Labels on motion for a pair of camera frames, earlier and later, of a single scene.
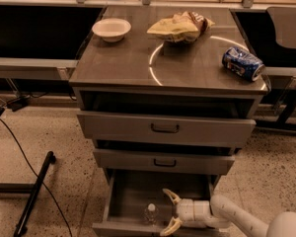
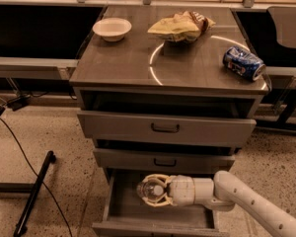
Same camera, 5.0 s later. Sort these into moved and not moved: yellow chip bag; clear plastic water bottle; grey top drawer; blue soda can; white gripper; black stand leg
Moved: white gripper; clear plastic water bottle
Not moved: blue soda can; yellow chip bag; grey top drawer; black stand leg
